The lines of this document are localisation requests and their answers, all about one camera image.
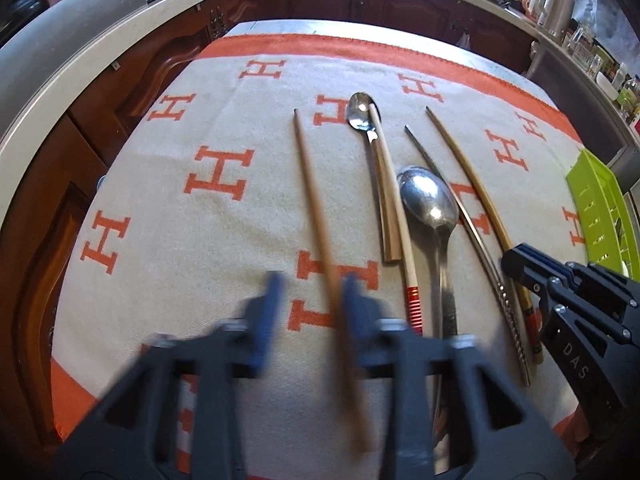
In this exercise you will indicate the brown wooden chopstick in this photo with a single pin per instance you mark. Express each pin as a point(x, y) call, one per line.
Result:
point(312, 195)

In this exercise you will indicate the large steel spoon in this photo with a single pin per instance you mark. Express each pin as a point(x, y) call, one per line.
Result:
point(430, 200)

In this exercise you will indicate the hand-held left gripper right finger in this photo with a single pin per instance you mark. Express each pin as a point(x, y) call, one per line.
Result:
point(357, 320)

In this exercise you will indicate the steel chopstick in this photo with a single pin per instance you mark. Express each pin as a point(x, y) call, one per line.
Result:
point(480, 245)

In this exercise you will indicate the white kitchen countertop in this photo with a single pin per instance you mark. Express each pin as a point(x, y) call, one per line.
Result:
point(100, 60)

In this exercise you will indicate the glass spice jars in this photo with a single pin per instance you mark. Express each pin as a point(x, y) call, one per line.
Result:
point(582, 45)

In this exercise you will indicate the white plastic bag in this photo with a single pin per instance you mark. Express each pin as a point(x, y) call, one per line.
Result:
point(464, 40)

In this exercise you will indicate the white and pink kettle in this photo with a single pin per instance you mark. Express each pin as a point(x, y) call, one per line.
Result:
point(545, 0)

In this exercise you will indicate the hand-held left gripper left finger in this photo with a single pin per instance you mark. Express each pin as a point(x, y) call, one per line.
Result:
point(262, 320)

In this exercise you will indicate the orange and white printed blanket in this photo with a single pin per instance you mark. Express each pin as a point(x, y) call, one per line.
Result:
point(225, 260)

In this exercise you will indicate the white chopstick red striped end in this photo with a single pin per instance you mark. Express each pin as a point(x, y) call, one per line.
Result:
point(407, 272)

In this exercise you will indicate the green plastic tray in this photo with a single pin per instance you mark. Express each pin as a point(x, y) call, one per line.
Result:
point(600, 200)

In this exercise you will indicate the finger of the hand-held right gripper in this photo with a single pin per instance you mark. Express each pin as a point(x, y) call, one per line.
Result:
point(537, 256)
point(520, 270)

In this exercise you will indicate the yellowish bamboo chopstick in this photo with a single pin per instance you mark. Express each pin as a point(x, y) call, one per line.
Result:
point(475, 180)

